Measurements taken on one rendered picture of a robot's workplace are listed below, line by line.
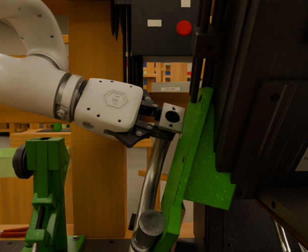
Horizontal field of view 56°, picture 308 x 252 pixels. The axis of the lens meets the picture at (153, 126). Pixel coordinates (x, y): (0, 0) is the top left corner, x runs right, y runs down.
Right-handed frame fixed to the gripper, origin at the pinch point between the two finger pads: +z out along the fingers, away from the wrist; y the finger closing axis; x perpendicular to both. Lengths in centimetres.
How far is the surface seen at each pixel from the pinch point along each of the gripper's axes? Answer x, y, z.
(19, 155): 16.3, -4.9, -26.4
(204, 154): -7.2, -9.5, 5.3
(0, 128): 797, 467, -429
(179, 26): -4.4, 24.2, -1.6
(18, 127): 789, 481, -374
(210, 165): -6.3, -10.5, 6.6
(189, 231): 40.2, -2.4, 17.4
